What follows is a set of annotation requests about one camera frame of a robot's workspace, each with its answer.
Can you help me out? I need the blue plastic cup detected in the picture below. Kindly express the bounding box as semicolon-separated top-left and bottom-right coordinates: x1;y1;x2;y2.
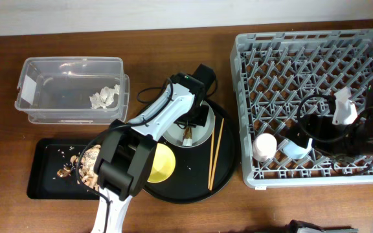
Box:
282;139;313;160

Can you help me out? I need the round black tray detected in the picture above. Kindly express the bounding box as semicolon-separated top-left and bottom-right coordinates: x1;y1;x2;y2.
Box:
144;100;240;204

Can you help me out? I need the clear plastic bin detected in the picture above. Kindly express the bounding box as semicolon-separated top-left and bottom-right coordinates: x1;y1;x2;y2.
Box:
14;56;130;125

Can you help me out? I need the grey dishwasher rack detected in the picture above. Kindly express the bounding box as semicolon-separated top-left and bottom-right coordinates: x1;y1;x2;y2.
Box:
230;29;373;190

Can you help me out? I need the wooden chopstick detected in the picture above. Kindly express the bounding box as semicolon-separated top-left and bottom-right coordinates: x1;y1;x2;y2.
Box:
209;118;225;191
207;116;216;190

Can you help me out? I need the pink plastic cup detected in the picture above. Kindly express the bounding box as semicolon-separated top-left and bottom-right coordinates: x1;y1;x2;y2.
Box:
252;133;277;162

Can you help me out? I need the yellow bowl with food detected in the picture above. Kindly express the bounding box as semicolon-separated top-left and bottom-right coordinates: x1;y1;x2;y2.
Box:
148;143;176;183

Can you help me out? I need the gold snack wrapper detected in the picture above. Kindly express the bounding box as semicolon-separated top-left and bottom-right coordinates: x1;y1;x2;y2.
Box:
183;126;192;147

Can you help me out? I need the white tissue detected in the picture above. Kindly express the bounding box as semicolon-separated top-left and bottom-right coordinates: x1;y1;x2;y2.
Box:
89;84;120;109

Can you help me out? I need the black cable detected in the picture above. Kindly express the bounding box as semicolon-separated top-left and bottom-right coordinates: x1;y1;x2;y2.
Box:
296;93;373;177

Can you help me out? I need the grey plate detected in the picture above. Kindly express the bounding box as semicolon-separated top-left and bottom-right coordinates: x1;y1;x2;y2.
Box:
163;101;215;148

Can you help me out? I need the black base device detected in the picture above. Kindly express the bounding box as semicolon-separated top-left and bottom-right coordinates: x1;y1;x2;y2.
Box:
284;220;359;233

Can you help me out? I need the pile of food scraps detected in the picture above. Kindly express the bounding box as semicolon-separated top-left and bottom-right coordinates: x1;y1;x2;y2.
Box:
56;144;101;191

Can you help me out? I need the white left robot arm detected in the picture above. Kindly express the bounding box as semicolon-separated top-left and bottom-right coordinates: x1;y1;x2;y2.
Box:
93;71;216;232

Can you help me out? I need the black rectangular tray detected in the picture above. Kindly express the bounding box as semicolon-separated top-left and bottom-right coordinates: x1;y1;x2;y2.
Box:
27;139;98;200

